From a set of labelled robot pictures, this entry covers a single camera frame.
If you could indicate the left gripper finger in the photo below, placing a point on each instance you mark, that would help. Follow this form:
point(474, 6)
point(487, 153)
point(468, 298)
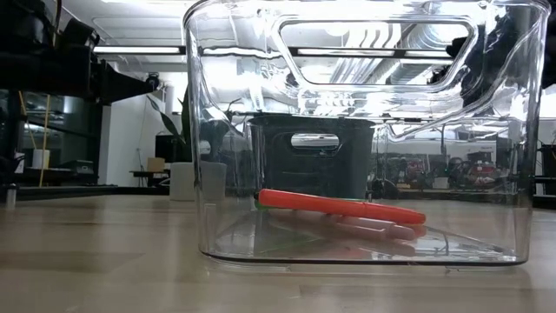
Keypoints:
point(126, 84)

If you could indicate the green pen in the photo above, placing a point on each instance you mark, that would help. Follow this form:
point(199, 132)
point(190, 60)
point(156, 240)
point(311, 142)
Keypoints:
point(260, 208)

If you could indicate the pink pen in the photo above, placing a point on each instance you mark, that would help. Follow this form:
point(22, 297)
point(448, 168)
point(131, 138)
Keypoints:
point(369, 226)

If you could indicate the orange highlighter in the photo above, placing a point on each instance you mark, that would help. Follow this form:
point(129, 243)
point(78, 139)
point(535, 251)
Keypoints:
point(326, 203)

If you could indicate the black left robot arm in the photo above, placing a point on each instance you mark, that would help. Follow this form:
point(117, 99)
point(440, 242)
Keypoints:
point(26, 65)

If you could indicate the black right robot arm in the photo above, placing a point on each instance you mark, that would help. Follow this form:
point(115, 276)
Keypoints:
point(551, 43)

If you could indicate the ceiling light strip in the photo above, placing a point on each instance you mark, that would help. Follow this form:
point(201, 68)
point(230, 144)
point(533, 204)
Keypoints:
point(137, 50)

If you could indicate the artificial snake plant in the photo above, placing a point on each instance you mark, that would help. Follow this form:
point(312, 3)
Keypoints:
point(186, 130)

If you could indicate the cardboard box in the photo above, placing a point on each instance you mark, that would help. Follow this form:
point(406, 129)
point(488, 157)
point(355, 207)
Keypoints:
point(155, 164)

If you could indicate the white cylinder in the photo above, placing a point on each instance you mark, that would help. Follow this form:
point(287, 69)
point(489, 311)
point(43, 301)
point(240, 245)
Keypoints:
point(41, 158)

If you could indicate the white plant pot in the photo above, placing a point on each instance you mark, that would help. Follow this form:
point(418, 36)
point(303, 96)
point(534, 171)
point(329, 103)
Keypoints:
point(180, 182)

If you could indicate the blue plastic bin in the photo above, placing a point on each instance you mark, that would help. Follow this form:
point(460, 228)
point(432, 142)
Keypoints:
point(269, 165)

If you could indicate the clear plastic bin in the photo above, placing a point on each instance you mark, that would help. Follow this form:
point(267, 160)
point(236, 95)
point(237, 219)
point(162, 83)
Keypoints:
point(217, 235)

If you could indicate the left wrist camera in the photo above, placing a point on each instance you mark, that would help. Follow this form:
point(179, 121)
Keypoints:
point(80, 32)

